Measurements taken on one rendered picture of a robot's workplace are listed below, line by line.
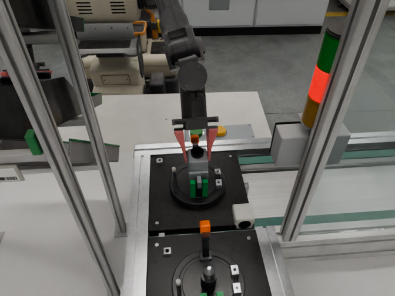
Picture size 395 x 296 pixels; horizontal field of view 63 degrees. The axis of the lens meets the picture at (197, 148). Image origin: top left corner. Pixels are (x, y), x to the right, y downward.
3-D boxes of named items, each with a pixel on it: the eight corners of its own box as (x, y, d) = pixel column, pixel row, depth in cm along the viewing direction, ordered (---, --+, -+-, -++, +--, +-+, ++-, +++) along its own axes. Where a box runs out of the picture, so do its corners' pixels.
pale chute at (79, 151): (70, 158, 86) (71, 142, 86) (119, 162, 85) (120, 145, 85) (-2, 158, 58) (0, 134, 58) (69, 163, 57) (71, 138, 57)
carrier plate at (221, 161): (151, 161, 90) (150, 155, 89) (236, 155, 92) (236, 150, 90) (149, 236, 73) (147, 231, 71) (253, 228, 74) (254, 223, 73)
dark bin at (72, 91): (44, 100, 71) (40, 66, 68) (102, 104, 70) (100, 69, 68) (-65, 135, 44) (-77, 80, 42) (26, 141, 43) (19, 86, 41)
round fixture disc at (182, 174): (168, 168, 86) (168, 162, 84) (221, 164, 86) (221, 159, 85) (170, 211, 75) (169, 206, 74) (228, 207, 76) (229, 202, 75)
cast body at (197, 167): (187, 162, 79) (186, 141, 75) (205, 161, 80) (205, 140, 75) (190, 189, 73) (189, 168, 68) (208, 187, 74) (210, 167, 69)
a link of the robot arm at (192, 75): (199, 37, 73) (163, 48, 73) (201, 22, 62) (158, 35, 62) (214, 88, 74) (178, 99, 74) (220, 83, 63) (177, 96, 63)
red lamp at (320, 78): (304, 87, 52) (311, 59, 49) (334, 86, 52) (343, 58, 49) (314, 106, 48) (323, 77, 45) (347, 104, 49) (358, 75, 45)
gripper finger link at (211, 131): (220, 161, 71) (217, 118, 70) (187, 164, 70) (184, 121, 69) (216, 158, 77) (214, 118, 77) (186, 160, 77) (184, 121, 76)
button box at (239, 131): (184, 141, 104) (184, 126, 100) (248, 137, 105) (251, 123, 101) (186, 156, 99) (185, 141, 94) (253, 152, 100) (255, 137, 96)
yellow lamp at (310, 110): (297, 112, 55) (303, 88, 52) (325, 111, 56) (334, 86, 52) (307, 131, 52) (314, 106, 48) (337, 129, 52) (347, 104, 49)
